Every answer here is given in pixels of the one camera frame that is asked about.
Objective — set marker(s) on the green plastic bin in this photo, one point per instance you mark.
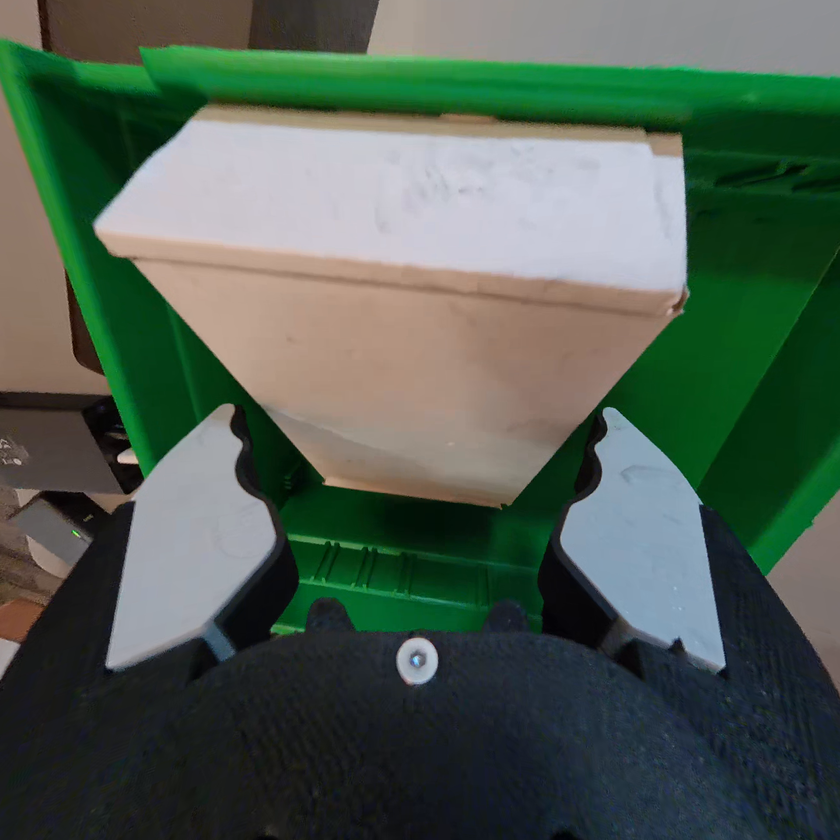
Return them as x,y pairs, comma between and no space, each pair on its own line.
722,328

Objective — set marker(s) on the white cardboard mailer box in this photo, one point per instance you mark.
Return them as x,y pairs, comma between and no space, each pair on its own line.
394,262

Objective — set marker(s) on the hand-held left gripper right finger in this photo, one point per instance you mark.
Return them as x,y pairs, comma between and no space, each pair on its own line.
643,544

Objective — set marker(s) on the grey desk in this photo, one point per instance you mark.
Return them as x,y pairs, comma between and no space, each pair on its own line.
590,26

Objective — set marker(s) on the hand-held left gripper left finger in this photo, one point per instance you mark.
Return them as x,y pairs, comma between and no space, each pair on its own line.
190,538

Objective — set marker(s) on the dark grey box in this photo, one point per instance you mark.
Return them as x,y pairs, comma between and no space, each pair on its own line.
46,446

